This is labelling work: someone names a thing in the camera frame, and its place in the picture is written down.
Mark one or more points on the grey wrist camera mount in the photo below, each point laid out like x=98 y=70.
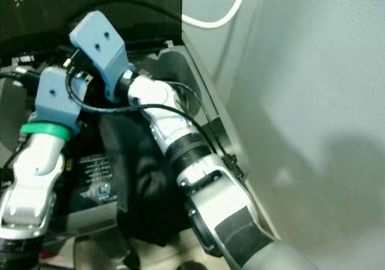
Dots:
x=57 y=98
x=99 y=41

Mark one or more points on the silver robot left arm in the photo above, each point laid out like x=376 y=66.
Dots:
x=36 y=174

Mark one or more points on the dark tinted washer lid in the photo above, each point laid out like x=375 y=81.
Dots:
x=48 y=23

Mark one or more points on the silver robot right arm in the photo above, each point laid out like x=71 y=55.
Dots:
x=222 y=210

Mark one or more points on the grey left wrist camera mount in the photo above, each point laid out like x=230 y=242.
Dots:
x=57 y=98

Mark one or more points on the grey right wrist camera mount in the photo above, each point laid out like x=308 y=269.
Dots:
x=99 y=41

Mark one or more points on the black garment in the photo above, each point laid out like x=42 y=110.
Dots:
x=144 y=186

